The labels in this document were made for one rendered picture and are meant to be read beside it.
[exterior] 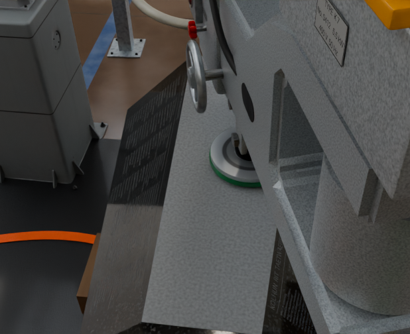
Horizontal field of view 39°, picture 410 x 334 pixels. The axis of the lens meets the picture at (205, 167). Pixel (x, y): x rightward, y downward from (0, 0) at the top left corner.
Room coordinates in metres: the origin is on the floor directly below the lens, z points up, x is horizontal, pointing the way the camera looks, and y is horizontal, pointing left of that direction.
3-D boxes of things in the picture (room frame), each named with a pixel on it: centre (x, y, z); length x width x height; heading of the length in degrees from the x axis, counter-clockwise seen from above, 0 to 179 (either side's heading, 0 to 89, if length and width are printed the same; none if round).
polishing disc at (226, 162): (1.13, -0.12, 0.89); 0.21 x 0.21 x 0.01
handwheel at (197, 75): (0.99, -0.02, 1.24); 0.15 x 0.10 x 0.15; 10
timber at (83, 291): (1.35, 0.41, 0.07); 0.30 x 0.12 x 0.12; 171
